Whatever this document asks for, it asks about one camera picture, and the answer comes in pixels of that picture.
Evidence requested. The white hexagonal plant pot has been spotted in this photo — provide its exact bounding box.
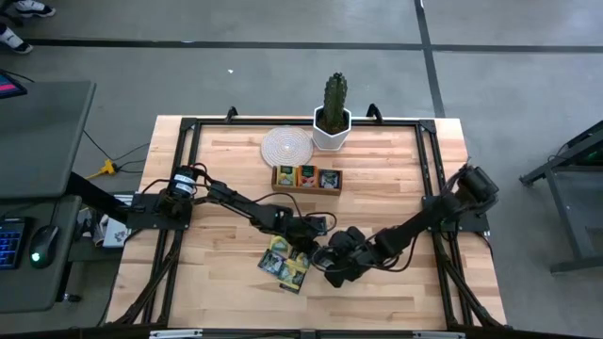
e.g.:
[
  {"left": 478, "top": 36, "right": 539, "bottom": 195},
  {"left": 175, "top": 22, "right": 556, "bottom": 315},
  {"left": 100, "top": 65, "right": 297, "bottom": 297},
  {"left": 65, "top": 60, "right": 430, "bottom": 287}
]
[{"left": 312, "top": 105, "right": 352, "bottom": 153}]

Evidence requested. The grey low desk surface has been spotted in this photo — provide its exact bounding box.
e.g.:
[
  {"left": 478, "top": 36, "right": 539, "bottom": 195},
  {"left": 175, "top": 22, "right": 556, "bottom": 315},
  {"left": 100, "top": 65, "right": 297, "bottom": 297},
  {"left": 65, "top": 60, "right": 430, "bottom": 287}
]
[{"left": 0, "top": 195, "right": 84, "bottom": 315}]

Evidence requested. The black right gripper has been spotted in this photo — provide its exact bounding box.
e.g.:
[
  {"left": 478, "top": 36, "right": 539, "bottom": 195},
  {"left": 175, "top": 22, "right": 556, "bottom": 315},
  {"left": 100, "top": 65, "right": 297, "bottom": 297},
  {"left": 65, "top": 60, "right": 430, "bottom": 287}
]
[{"left": 325, "top": 237, "right": 385, "bottom": 289}]

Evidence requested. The black monitor pink screen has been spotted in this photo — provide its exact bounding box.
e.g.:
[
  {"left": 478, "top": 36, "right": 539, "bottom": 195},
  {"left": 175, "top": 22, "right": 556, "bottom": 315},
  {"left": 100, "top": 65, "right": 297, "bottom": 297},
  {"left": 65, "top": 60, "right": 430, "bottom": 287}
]
[{"left": 0, "top": 69, "right": 28, "bottom": 101}]

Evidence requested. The white printed box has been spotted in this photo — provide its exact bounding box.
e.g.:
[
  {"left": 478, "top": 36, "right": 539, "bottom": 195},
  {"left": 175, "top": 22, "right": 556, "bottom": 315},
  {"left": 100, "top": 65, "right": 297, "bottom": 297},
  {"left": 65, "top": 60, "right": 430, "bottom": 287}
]
[{"left": 91, "top": 217, "right": 134, "bottom": 250}]

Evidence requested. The black metal table frame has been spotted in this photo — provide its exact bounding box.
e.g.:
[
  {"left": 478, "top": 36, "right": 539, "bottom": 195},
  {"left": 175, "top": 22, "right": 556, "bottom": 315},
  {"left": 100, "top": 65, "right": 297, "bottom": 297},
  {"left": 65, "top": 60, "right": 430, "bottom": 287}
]
[{"left": 106, "top": 105, "right": 509, "bottom": 331}]

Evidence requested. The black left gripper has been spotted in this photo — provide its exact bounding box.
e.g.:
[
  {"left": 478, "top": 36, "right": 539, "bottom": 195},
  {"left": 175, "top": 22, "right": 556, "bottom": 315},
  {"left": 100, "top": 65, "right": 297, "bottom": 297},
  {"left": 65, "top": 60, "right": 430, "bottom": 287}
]
[{"left": 272, "top": 209, "right": 329, "bottom": 259}]

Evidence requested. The blackcurrant burst tea bag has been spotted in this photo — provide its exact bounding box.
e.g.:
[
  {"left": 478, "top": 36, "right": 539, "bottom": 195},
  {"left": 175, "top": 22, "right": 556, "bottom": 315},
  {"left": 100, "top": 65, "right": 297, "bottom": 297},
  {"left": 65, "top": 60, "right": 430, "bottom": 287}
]
[
  {"left": 318, "top": 168, "right": 341, "bottom": 190},
  {"left": 257, "top": 250, "right": 286, "bottom": 275}
]

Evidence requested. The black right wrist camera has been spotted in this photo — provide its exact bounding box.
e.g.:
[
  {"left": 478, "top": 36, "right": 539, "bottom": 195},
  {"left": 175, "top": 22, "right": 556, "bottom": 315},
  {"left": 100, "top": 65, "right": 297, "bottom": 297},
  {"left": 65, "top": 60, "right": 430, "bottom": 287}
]
[{"left": 329, "top": 227, "right": 365, "bottom": 250}]

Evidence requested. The green cactus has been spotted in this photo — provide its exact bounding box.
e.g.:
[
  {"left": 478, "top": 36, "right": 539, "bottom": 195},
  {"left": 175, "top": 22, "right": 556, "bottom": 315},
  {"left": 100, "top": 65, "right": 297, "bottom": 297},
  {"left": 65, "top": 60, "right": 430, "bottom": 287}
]
[{"left": 321, "top": 72, "right": 349, "bottom": 136}]

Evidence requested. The grey raised desk top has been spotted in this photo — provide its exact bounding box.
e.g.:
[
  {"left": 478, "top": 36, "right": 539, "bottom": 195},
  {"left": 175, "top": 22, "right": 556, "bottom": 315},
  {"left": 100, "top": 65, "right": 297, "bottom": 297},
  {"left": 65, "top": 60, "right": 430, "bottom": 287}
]
[{"left": 0, "top": 79, "right": 98, "bottom": 200}]

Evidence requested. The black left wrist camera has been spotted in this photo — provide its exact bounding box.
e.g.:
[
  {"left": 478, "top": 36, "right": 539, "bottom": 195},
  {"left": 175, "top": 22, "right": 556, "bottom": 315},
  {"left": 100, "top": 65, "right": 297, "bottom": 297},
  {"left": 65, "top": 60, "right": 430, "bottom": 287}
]
[{"left": 304, "top": 214, "right": 330, "bottom": 237}]

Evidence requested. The yellow power plug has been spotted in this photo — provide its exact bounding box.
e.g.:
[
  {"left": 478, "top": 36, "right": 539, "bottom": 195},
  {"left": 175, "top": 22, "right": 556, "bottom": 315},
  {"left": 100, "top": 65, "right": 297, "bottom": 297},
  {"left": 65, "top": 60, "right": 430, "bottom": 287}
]
[{"left": 86, "top": 158, "right": 119, "bottom": 181}]

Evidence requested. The grey metal table frame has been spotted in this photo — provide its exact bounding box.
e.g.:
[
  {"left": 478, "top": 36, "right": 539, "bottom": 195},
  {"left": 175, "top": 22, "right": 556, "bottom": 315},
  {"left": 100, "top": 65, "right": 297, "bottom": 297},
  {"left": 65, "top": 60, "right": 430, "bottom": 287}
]
[{"left": 519, "top": 120, "right": 603, "bottom": 275}]

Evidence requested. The round white woven coaster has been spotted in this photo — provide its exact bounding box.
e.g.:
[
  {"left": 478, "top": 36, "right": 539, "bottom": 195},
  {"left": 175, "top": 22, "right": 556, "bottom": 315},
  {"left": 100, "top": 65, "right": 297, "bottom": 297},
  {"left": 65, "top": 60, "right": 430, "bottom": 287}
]
[{"left": 259, "top": 125, "right": 315, "bottom": 170}]

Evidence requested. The peach passion fruit tea bag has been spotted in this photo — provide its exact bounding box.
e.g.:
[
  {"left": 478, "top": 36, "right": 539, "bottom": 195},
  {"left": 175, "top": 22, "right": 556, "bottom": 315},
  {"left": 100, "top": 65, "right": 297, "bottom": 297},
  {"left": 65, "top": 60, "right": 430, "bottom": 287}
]
[{"left": 298, "top": 164, "right": 319, "bottom": 188}]

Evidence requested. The black backlit keyboard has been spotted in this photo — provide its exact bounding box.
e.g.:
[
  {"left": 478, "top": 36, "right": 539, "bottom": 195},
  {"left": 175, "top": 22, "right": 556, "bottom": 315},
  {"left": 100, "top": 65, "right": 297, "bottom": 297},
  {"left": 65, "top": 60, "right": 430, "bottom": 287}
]
[{"left": 0, "top": 216, "right": 34, "bottom": 271}]

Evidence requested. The silver metal bracket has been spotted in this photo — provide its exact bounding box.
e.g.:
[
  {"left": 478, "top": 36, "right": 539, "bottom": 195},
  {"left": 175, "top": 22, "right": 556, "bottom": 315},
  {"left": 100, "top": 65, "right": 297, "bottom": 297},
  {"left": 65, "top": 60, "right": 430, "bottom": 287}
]
[
  {"left": 149, "top": 329, "right": 204, "bottom": 339},
  {"left": 413, "top": 331, "right": 466, "bottom": 339}
]

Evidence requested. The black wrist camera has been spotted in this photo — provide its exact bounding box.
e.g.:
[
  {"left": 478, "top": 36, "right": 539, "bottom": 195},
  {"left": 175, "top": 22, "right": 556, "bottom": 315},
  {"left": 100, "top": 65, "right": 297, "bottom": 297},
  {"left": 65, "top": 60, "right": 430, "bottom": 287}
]
[
  {"left": 329, "top": 227, "right": 365, "bottom": 250},
  {"left": 304, "top": 214, "right": 330, "bottom": 237}
]

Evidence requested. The black diagonal support bar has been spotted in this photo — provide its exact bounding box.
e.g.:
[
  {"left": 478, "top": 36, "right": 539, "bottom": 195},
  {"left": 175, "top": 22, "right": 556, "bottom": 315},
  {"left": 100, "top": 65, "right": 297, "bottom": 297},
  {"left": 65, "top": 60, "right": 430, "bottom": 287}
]
[{"left": 65, "top": 171, "right": 138, "bottom": 226}]

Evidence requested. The lemon lime tea bag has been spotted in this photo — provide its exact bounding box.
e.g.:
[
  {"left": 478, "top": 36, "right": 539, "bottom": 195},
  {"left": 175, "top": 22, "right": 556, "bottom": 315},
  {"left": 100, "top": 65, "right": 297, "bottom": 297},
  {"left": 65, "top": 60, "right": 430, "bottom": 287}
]
[
  {"left": 276, "top": 263, "right": 308, "bottom": 296},
  {"left": 287, "top": 249, "right": 311, "bottom": 270},
  {"left": 275, "top": 165, "right": 297, "bottom": 188},
  {"left": 268, "top": 234, "right": 291, "bottom": 253}
]

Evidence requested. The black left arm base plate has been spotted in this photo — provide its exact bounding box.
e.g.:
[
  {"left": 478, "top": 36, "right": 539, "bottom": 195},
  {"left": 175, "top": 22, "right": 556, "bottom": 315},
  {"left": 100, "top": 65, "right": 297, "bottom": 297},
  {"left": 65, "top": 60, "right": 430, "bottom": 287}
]
[{"left": 125, "top": 194, "right": 193, "bottom": 231}]

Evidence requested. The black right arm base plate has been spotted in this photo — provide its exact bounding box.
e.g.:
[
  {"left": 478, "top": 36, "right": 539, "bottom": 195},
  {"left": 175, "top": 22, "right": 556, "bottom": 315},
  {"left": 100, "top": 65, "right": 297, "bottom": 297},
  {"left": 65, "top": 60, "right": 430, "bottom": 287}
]
[{"left": 422, "top": 195, "right": 499, "bottom": 234}]

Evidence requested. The black computer mouse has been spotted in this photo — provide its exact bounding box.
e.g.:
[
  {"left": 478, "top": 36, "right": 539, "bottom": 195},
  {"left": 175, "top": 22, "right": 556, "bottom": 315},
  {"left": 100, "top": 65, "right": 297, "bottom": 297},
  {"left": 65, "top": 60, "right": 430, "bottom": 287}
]
[{"left": 28, "top": 224, "right": 61, "bottom": 270}]

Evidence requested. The wooden three-compartment tray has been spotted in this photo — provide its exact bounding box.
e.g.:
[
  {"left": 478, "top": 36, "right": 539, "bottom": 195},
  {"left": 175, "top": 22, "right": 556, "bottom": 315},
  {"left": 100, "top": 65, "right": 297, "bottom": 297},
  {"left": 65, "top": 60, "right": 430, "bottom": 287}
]
[{"left": 269, "top": 164, "right": 343, "bottom": 198}]

